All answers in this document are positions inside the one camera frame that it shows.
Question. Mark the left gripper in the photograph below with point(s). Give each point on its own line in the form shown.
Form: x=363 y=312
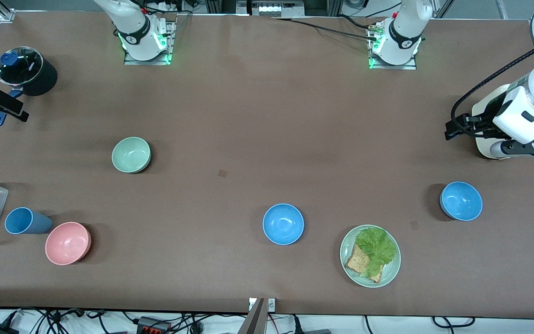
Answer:
x=481 y=126

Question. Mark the blue bowl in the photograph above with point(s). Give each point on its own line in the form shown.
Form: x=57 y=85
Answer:
x=461 y=201
x=283 y=224

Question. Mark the green bowl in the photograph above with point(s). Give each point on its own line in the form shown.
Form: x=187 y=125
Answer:
x=130 y=155

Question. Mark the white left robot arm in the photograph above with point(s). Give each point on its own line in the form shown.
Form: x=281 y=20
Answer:
x=403 y=32

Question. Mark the pink bowl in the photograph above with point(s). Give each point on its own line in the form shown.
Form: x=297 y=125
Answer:
x=66 y=243

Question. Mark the white toaster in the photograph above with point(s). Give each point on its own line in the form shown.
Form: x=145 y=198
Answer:
x=482 y=146

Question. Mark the glass lid with blue knob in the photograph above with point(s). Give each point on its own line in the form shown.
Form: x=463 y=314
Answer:
x=21 y=67

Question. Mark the blue cup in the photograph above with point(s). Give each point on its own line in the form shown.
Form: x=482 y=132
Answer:
x=28 y=221

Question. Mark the green lettuce leaf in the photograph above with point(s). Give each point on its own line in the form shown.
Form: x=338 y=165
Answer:
x=377 y=246

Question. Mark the green plate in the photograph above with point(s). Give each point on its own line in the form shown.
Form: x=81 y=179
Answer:
x=390 y=273

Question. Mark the brown bread slice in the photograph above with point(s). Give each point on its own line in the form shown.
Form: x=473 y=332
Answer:
x=356 y=262

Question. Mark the black power brick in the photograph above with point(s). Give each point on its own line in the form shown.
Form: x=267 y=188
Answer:
x=0 y=329

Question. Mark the grey equipment box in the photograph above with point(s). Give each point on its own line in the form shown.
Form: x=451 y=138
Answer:
x=276 y=7

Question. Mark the black adapter with orange buttons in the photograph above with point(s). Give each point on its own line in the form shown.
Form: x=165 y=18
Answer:
x=153 y=324

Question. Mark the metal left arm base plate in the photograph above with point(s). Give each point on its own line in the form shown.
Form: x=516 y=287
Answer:
x=410 y=66

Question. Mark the aluminium frame corner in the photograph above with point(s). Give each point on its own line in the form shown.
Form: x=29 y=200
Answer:
x=5 y=11

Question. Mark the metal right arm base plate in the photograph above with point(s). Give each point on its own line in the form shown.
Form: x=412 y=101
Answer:
x=170 y=44

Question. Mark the small metal table bracket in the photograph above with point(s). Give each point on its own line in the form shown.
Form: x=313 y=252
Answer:
x=271 y=305

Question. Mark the grey camera mount pole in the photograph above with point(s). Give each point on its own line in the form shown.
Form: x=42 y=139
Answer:
x=254 y=320

